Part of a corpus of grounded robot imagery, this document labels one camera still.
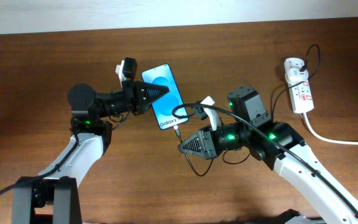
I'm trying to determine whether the blue screen Samsung smartphone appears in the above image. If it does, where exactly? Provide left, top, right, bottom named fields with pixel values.
left=142, top=63, right=189, bottom=130

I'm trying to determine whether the black USB charging cable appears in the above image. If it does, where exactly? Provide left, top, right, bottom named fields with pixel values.
left=173, top=44, right=321, bottom=177

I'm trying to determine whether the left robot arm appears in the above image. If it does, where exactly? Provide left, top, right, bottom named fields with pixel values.
left=12, top=79, right=169, bottom=223

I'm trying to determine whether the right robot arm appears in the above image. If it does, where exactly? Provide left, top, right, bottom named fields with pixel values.
left=178, top=85, right=358, bottom=223

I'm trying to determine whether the white USB charger plug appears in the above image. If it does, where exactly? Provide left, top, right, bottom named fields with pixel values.
left=285, top=68, right=309, bottom=83

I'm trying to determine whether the white power strip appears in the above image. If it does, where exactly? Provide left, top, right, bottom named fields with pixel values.
left=284, top=57, right=314, bottom=114

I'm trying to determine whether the white power strip cord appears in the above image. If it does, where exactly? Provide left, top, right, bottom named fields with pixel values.
left=301, top=112, right=358, bottom=147

